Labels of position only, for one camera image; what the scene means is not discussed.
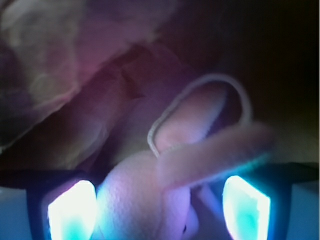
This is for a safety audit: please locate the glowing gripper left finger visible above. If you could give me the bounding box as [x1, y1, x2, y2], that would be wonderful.
[26, 170, 97, 240]

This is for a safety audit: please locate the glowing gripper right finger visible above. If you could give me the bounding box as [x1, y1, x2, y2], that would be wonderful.
[222, 162, 320, 240]

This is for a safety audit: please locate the pink plush bunny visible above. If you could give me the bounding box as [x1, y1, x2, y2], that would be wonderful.
[92, 74, 274, 240]

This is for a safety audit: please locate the brown paper bag bowl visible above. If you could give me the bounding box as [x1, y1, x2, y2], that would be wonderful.
[0, 0, 320, 170]

